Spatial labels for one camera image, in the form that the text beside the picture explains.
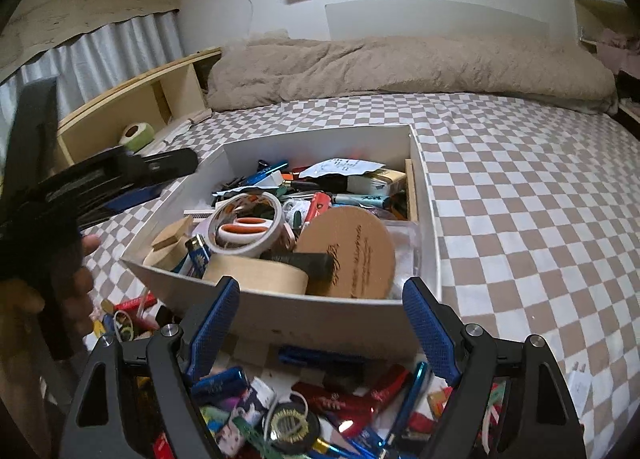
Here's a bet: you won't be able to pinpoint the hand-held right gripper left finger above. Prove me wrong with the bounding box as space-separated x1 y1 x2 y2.
60 275 242 459

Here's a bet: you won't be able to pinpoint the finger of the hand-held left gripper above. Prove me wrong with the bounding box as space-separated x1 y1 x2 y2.
80 183 168 228
130 147 199 186

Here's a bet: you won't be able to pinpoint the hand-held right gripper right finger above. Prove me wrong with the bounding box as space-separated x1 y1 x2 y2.
401 276 587 459

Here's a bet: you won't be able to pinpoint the white cardboard box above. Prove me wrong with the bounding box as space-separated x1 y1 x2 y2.
120 124 443 357

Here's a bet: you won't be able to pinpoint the person's left forearm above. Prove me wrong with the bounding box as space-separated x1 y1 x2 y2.
0 284 76 459

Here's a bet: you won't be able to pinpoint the person's left hand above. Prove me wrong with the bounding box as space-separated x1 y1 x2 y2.
69 234 103 341

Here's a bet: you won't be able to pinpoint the green plush toy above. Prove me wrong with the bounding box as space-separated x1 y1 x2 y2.
119 122 153 154

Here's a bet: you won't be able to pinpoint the dark blue lighter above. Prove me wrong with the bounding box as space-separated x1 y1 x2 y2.
192 366 248 402

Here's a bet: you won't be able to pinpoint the oval wooden lid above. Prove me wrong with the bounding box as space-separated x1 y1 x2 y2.
201 254 309 296

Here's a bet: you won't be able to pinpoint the blue metallic pen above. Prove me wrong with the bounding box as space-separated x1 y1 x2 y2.
385 361 431 447

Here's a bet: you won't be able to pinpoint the black printed lighter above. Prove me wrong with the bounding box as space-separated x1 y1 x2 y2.
184 234 212 277

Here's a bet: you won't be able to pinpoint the white tape roll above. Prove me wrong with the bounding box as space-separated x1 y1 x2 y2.
206 192 284 258

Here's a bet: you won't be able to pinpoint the clear plastic case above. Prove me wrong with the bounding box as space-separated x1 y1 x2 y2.
385 219 423 290

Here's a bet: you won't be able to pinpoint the wooden bedside shelf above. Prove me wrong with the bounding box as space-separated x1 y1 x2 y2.
55 46 223 175

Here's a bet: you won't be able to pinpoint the white cartoon print lighter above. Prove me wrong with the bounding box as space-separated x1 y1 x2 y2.
212 379 277 457

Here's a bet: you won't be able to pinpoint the round cork coaster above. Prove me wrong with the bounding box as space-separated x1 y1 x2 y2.
294 206 397 301

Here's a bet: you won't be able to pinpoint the blue metallic tube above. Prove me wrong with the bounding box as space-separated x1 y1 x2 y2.
256 160 289 186

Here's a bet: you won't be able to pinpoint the dark blue pen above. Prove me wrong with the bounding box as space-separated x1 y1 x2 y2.
277 345 366 366

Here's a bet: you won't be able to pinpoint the grey curtain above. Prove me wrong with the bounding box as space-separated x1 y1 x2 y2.
0 12 186 130

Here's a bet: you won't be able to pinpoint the green plastic clip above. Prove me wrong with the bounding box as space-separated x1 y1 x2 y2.
231 416 281 459

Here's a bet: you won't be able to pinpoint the black round tin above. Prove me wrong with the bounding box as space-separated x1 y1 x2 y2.
262 401 321 455

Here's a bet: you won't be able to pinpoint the wooden strip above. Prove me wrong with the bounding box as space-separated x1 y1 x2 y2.
404 158 420 223

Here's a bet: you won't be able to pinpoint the checkered bedsheet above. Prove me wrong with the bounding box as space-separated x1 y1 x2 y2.
80 92 640 459

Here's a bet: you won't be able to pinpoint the small white carton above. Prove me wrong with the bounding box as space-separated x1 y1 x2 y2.
346 169 407 197

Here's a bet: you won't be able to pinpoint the white charger plug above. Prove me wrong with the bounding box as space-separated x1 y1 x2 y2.
567 361 593 415

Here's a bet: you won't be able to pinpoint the beige curtain valance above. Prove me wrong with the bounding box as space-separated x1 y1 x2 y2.
0 0 181 85

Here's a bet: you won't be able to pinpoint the beige duvet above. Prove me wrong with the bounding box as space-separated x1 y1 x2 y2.
206 34 618 115

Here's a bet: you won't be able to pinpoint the white headboard panel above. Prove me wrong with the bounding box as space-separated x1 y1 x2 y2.
325 0 548 42

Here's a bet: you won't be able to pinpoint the pink clothes pile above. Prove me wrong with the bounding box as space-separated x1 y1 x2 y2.
597 26 640 70

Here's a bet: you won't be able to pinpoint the white cable loop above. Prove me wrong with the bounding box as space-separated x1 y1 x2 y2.
135 289 157 325

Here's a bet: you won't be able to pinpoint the orange handle scissors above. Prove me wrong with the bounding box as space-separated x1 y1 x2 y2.
219 218 271 245

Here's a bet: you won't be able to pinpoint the wooden wall shelf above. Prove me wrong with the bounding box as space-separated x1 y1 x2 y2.
572 0 640 55

